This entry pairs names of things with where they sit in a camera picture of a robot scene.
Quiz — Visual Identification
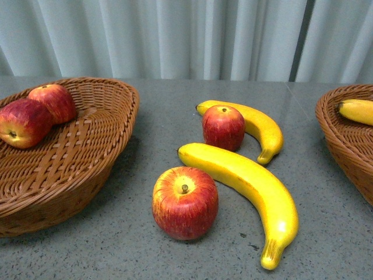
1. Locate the red apple back in basket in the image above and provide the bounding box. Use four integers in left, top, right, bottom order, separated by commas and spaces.
27, 84, 78, 125

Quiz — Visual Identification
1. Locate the right brown wicker basket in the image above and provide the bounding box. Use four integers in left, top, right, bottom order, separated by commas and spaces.
315, 84, 372, 204

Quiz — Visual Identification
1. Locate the large yellow banana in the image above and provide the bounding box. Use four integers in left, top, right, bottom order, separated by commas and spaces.
178, 143, 299, 270

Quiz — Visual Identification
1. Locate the brown wicker basket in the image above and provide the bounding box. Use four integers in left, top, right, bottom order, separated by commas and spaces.
1, 77, 140, 238
315, 84, 372, 204

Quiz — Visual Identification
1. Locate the large red yellow apple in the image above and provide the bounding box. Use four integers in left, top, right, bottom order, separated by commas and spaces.
152, 166, 219, 240

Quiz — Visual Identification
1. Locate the yellow banana in right basket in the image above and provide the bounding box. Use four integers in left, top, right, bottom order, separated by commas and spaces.
337, 99, 373, 126

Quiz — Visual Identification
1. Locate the small yellow banana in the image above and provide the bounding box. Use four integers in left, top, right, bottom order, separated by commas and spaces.
196, 100, 284, 165

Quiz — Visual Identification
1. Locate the red apple lying on side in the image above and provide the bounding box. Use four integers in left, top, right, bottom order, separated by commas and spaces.
1, 99, 54, 149

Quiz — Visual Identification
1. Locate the small red apple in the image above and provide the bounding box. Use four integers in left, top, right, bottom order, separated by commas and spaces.
202, 104, 245, 152

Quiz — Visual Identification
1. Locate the left brown wicker basket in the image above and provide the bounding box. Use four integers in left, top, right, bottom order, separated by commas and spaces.
1, 77, 140, 238

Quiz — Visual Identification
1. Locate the grey white curtain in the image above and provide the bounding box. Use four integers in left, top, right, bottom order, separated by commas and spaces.
1, 1, 372, 83

